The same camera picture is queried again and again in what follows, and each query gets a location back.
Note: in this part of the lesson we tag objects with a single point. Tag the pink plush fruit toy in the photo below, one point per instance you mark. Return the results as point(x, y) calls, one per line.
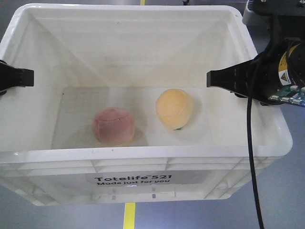
point(113, 126)

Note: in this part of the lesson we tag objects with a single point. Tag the yellow plush fruit toy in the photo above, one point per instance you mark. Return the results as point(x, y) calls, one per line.
point(174, 108)

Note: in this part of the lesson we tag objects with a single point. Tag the white plastic tote box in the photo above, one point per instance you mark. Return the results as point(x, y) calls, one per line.
point(87, 58)

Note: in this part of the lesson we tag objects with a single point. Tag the yellow floor tape line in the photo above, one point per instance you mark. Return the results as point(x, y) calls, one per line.
point(129, 215)

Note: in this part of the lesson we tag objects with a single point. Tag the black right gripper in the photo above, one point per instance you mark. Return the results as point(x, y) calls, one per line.
point(257, 78)

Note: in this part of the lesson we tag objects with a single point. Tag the green circuit board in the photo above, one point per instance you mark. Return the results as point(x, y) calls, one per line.
point(293, 95)

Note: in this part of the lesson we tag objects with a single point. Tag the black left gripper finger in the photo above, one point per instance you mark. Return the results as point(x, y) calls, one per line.
point(11, 77)

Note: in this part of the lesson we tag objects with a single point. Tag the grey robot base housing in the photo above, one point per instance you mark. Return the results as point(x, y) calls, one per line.
point(287, 16)

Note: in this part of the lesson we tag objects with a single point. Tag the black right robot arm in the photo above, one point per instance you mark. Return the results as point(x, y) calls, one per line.
point(292, 68)

